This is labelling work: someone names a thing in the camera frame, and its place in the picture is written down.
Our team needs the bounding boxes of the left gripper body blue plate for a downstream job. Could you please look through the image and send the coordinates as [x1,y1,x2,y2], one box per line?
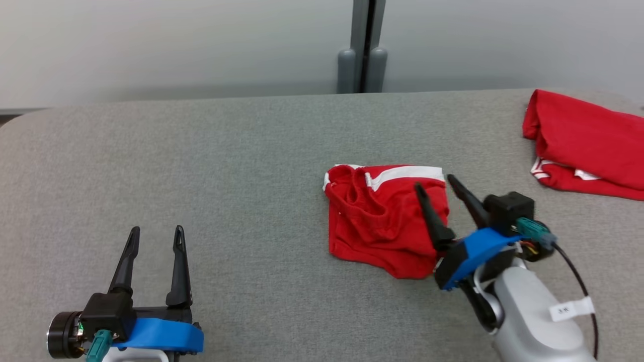
[113,306,205,353]

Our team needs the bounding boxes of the grey vertical frame strip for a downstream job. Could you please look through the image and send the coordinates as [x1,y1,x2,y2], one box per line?
[351,0,387,94]

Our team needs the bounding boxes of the arm cable teal plug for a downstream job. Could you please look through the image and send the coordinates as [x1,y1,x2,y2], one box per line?
[86,329,114,362]
[516,217,599,360]

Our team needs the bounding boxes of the red shirt with white stripes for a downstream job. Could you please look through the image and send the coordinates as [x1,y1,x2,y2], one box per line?
[522,89,644,202]

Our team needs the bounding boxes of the white right cable tag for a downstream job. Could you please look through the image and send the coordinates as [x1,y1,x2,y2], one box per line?
[550,297,596,322]

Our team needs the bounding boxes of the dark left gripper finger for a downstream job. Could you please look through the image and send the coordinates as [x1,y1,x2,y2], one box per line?
[166,225,194,309]
[107,226,141,297]

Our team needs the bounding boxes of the right arm cable teal plug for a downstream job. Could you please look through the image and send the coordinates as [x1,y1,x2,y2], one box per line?
[516,217,599,360]

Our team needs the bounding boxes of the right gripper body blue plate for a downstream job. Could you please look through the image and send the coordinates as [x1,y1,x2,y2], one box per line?
[434,227,529,292]

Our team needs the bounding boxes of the grey rounded post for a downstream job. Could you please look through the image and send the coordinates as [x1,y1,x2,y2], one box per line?
[369,47,388,94]
[337,48,359,95]

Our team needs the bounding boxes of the red shorts with white stripe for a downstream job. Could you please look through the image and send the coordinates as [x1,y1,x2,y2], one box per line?
[323,163,451,280]

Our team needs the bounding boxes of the left arm cable teal plug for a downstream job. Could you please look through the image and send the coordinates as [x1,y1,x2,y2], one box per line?
[86,329,114,362]

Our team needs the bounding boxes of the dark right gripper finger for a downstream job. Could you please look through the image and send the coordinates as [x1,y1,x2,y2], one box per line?
[446,174,492,230]
[414,183,456,252]

